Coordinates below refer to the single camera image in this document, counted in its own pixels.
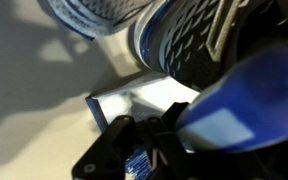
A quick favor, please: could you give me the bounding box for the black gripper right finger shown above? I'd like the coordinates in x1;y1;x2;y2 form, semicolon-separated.
145;102;198;180

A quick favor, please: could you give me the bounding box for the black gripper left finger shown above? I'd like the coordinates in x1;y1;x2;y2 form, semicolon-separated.
71;115;135;180

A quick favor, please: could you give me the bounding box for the white and blue hand broom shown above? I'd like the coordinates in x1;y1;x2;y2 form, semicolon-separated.
138;47;288;180

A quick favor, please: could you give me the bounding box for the white dustpan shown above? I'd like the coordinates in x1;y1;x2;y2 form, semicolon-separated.
85;77;199;132

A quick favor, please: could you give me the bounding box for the black and blue sneaker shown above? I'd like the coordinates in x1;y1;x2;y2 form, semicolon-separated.
133;0;288;91

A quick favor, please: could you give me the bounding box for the grey and white sneaker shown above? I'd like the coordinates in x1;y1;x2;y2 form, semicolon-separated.
47;0;154;39

